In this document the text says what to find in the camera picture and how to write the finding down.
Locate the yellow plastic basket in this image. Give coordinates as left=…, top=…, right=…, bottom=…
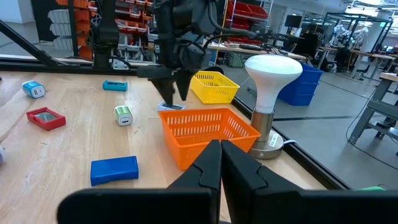
left=189, top=70, right=241, bottom=105

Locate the orange parts bin rack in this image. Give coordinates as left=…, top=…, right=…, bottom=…
left=30, top=0, right=156, bottom=63

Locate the wooden top workbench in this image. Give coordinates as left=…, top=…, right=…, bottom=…
left=206, top=42, right=307, bottom=62

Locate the teal framed digital thermometer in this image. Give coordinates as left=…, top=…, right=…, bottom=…
left=102, top=80, right=129, bottom=92

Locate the red framed digital thermometer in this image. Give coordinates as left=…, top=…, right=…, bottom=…
left=25, top=106, right=67, bottom=131

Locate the white round lamp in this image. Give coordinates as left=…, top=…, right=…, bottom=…
left=244, top=54, right=303, bottom=160

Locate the green and white wall charger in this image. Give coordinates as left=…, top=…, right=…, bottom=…
left=114, top=105, right=134, bottom=127

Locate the blue storage bin stack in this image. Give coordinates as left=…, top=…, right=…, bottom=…
left=277, top=62, right=325, bottom=107

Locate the white framed digital thermometer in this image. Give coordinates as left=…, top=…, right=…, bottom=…
left=157, top=101, right=186, bottom=112

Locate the orange plastic basket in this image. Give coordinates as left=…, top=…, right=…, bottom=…
left=158, top=107, right=261, bottom=171

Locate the blue rectangular plastic case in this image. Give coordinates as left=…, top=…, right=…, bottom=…
left=90, top=155, right=140, bottom=187

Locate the metal shelf with red bins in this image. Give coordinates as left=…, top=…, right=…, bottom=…
left=223, top=0, right=274, bottom=46

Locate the black aluminium table frame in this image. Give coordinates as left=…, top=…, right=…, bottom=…
left=0, top=19, right=354, bottom=191

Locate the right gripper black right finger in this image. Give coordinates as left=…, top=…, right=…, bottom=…
left=221, top=139, right=398, bottom=224

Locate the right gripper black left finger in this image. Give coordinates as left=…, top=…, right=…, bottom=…
left=56, top=139, right=223, bottom=224

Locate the grey metal workbench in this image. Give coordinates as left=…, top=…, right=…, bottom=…
left=348, top=72, right=398, bottom=147

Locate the cyan and white wall charger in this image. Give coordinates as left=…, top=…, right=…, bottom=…
left=21, top=80, right=46, bottom=100

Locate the black computer monitor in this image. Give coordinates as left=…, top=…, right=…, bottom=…
left=284, top=14, right=303, bottom=29

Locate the green plastic basket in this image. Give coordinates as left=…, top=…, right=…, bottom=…
left=354, top=185, right=387, bottom=192

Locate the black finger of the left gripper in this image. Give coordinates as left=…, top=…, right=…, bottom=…
left=136, top=65, right=177, bottom=106
left=175, top=68, right=197, bottom=101

